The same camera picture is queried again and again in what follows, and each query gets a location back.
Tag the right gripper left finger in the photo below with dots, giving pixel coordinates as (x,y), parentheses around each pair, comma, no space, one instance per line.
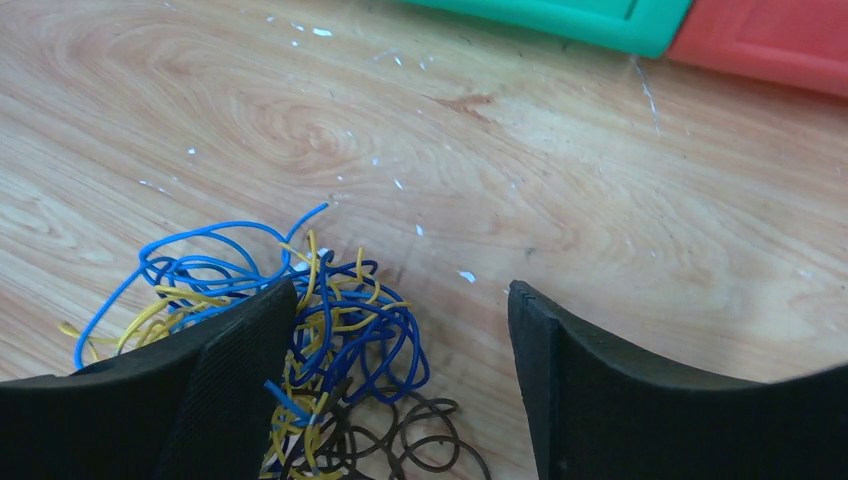
(190,406)

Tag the green plastic bin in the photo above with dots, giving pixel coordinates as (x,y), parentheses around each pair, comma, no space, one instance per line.
(641,27)

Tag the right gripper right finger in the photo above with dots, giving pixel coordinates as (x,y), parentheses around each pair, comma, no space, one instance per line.
(601,407)

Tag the red plastic bin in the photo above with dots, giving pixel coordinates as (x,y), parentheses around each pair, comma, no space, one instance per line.
(801,43)

